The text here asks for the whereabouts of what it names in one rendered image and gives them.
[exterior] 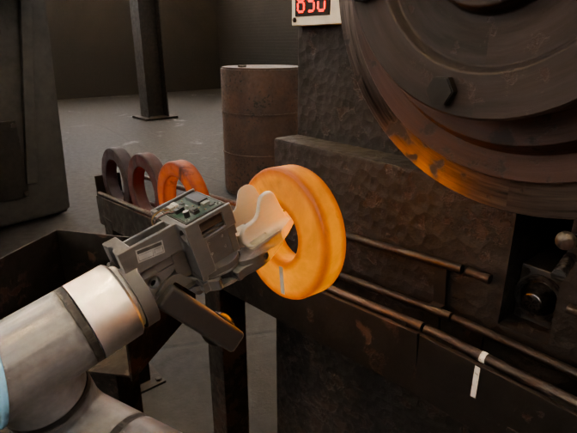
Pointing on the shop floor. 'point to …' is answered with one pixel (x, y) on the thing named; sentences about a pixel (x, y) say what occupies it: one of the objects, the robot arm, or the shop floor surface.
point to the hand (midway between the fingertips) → (288, 216)
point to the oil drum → (256, 117)
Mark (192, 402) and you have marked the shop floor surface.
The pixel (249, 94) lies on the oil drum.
